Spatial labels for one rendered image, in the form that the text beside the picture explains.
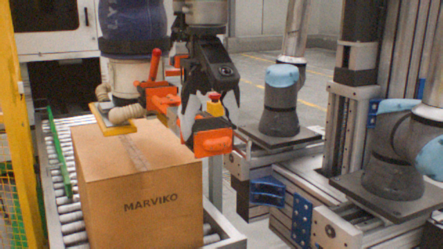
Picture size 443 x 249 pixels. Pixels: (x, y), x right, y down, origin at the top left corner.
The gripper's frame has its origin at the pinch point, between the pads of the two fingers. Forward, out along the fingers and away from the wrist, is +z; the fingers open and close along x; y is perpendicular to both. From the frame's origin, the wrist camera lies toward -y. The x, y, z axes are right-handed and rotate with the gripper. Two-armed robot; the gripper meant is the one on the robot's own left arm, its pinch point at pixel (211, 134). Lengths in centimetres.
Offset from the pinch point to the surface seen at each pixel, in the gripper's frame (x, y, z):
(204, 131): 2.6, -3.1, -2.1
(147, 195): 2, 52, 39
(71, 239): 29, 84, 71
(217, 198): -47, 104, 79
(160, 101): 3.5, 23.4, -1.2
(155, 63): 1.2, 35.3, -8.5
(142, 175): 3, 52, 31
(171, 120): 3.7, 13.9, 0.9
